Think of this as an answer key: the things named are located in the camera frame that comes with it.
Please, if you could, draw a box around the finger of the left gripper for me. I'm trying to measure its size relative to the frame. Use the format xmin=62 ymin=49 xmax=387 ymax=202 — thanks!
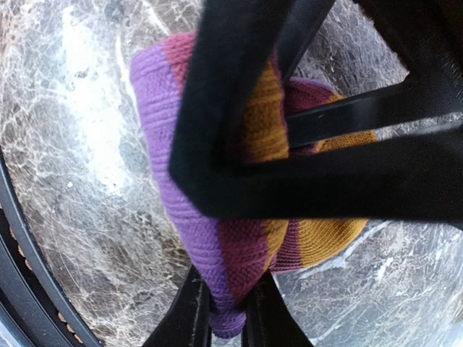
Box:
xmin=169 ymin=1 xmax=462 ymax=223
xmin=279 ymin=1 xmax=462 ymax=148

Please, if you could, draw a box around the purple orange striped sock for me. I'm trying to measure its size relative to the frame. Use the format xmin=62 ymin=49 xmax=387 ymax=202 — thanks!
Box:
xmin=129 ymin=31 xmax=378 ymax=339

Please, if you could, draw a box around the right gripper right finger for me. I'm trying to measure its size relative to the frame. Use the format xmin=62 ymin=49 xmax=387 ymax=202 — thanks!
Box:
xmin=242 ymin=272 xmax=313 ymax=347

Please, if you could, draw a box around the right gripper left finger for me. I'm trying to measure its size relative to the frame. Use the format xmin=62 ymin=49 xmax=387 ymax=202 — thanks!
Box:
xmin=143 ymin=266 xmax=211 ymax=347

